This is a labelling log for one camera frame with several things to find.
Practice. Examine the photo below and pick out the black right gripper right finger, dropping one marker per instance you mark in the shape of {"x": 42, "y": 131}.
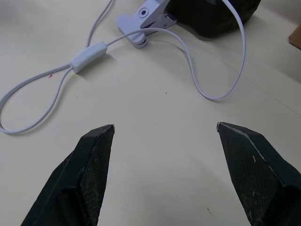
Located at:
{"x": 256, "y": 179}

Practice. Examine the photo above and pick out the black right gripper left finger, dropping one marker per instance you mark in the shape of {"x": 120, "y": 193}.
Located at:
{"x": 77, "y": 179}

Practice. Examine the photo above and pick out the white clamp clip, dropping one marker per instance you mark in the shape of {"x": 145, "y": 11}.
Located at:
{"x": 145, "y": 21}

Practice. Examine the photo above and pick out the brown cardboard corner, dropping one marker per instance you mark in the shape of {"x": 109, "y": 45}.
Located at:
{"x": 295, "y": 37}

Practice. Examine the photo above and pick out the black block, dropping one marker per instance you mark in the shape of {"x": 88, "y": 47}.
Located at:
{"x": 211, "y": 16}

